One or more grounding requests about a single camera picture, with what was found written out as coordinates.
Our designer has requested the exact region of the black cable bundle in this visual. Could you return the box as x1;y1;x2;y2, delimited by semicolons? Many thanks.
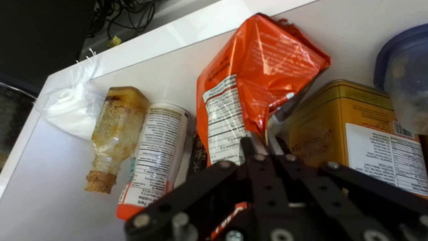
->
78;0;166;59

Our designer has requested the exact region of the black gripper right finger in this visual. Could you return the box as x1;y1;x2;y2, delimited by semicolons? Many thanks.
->
272;141;428;241

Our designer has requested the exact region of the white plastic bag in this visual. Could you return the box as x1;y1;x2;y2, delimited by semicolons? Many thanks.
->
35;58;108;142

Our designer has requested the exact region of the orange snack packet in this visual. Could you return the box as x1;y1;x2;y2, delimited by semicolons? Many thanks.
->
195;12;332;168

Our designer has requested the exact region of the glass bottle with cork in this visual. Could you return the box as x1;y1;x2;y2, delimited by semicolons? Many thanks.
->
84;86;151;196

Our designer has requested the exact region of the white wall shelf unit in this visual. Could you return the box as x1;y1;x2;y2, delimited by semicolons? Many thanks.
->
0;0;428;241

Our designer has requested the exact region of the clear container with blue lid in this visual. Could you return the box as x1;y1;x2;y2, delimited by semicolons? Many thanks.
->
373;23;428;138

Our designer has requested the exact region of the white labelled orange lid canister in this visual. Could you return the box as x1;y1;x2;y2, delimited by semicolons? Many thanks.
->
115;102;195;222

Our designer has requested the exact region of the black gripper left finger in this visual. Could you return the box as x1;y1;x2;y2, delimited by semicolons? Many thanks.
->
123;135;296;241

